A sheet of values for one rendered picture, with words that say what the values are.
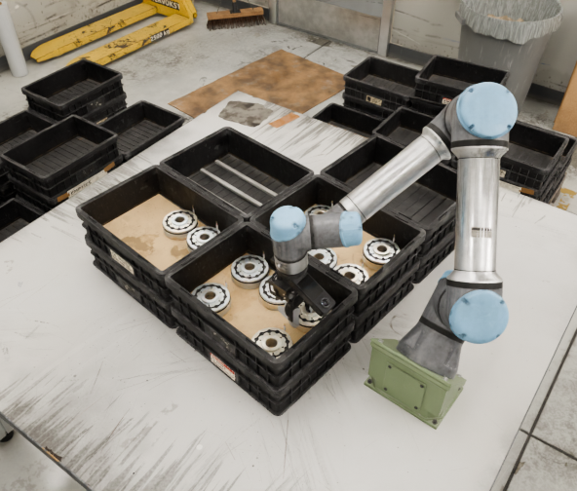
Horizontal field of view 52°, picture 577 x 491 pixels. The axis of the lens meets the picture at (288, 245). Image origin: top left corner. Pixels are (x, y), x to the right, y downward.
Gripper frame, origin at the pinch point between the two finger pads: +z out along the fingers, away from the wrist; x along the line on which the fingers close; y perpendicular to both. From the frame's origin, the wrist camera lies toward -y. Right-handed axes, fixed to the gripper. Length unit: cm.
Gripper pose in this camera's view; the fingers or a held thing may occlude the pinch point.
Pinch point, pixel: (303, 320)
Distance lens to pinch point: 150.2
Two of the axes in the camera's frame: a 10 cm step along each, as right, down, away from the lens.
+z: 0.7, 6.7, 7.4
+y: -7.4, -4.6, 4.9
